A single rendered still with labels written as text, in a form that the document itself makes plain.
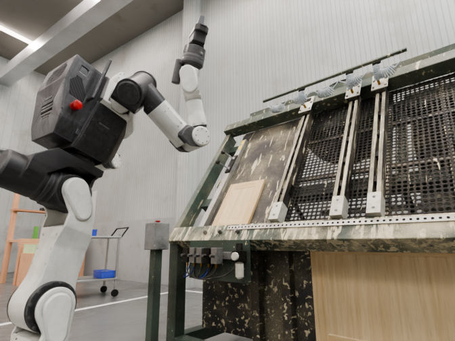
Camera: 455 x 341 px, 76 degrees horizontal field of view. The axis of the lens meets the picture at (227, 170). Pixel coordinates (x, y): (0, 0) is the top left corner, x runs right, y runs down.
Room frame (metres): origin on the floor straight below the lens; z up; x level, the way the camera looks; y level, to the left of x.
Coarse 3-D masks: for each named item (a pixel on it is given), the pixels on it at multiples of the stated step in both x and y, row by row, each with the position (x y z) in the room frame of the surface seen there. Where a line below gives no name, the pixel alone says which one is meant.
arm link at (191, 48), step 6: (198, 24) 0.97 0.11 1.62; (192, 30) 1.01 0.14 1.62; (198, 30) 0.98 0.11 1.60; (204, 30) 0.98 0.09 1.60; (192, 36) 1.00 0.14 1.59; (198, 36) 0.99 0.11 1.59; (204, 36) 1.00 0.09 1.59; (192, 42) 1.01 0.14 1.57; (198, 42) 1.01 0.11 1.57; (204, 42) 1.01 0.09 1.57; (186, 48) 1.01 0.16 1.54; (192, 48) 1.00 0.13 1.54; (198, 48) 1.00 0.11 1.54; (198, 54) 1.01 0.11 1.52; (204, 54) 1.04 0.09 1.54
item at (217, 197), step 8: (240, 144) 2.47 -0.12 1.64; (240, 152) 2.41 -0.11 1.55; (232, 168) 2.32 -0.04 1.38; (224, 176) 2.31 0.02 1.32; (224, 184) 2.24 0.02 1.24; (216, 192) 2.23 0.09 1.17; (216, 200) 2.17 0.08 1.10; (208, 208) 2.17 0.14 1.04; (216, 208) 2.17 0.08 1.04; (208, 216) 2.11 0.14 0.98; (200, 224) 2.10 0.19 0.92; (208, 224) 2.11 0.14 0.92
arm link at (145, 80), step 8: (136, 80) 0.87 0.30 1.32; (144, 80) 0.91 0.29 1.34; (152, 80) 0.96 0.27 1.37; (144, 88) 0.90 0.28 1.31; (152, 88) 0.94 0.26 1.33; (144, 96) 0.91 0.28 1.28; (152, 96) 0.94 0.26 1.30; (160, 96) 0.96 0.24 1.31; (144, 104) 0.95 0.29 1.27; (152, 104) 0.95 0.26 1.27
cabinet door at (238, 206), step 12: (264, 180) 2.02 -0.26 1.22; (228, 192) 2.18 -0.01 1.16; (240, 192) 2.10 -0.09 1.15; (252, 192) 2.02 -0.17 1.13; (228, 204) 2.09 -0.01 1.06; (240, 204) 2.01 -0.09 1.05; (252, 204) 1.94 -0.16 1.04; (216, 216) 2.09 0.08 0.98; (228, 216) 2.02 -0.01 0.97; (240, 216) 1.94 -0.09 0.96; (252, 216) 1.90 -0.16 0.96
